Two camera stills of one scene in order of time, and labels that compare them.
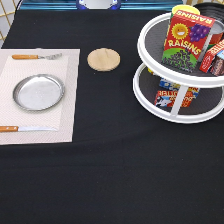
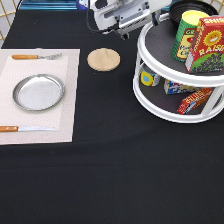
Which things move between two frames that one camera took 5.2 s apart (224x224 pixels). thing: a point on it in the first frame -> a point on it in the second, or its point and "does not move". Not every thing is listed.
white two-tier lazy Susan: x=172 y=94 does not move
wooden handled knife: x=28 y=129 does not move
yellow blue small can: x=150 y=71 -> x=146 y=77
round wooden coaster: x=103 y=59 does not move
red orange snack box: x=168 y=98 -> x=189 y=101
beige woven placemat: x=61 y=116 does not move
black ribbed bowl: x=212 y=10 -> x=176 y=10
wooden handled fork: x=30 y=56 does not move
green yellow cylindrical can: x=188 y=8 -> x=185 y=32
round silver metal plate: x=38 y=92 does not move
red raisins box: x=186 y=39 -> x=207 y=49
